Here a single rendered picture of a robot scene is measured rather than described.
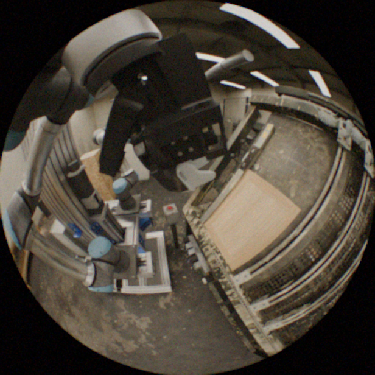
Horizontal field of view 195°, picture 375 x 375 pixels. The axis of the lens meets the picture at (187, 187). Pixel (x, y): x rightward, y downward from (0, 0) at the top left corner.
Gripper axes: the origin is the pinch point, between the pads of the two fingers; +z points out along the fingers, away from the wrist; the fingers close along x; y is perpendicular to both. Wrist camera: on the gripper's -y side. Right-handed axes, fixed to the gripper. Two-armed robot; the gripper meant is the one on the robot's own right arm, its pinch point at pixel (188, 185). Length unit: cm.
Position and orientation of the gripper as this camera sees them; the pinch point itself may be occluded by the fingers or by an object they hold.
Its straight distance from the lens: 20.8
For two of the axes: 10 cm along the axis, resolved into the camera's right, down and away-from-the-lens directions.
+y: 9.2, -2.8, -2.5
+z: 3.6, 4.5, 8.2
